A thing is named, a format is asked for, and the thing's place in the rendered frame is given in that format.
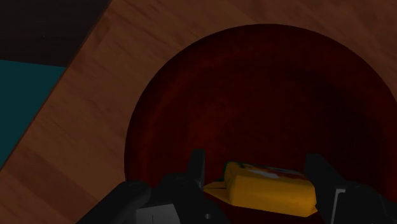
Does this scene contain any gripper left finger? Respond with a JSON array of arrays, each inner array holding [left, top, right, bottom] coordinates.
[[76, 148, 231, 224]]

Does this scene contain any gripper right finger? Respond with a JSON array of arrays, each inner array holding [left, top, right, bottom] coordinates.
[[303, 153, 397, 224]]

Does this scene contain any yellow wrapped packet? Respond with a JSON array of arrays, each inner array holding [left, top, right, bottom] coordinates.
[[203, 160, 318, 218]]

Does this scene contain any dark red round plate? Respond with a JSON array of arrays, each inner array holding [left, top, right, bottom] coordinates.
[[123, 23, 397, 224]]

